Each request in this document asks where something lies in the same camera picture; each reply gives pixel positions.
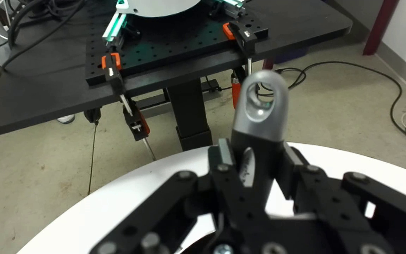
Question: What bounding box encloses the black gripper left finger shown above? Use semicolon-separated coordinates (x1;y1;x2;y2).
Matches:
89;136;270;254

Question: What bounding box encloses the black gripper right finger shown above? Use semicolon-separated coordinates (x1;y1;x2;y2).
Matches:
263;141;406;254

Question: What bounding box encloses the orange black bar clamp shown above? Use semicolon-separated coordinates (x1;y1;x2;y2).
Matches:
220;19;259;108
98;49;158;162

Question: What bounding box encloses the black perforated breadboard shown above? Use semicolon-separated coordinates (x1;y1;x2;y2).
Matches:
84;0;270;87

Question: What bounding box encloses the white sneaker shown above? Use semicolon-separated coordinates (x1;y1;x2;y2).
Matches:
55;112;77;125

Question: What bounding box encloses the dark red side table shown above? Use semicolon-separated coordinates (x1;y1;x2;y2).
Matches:
361;0;400;57

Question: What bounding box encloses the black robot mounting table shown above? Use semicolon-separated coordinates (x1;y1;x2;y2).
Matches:
0;0;355;152

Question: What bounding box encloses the black floor cable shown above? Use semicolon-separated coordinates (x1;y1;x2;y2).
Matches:
276;59;406;157

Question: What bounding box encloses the thin hanging black cable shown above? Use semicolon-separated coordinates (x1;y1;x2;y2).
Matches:
82;107;101;197

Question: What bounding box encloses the black cable bundle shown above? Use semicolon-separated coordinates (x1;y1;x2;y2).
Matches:
0;0;87;73

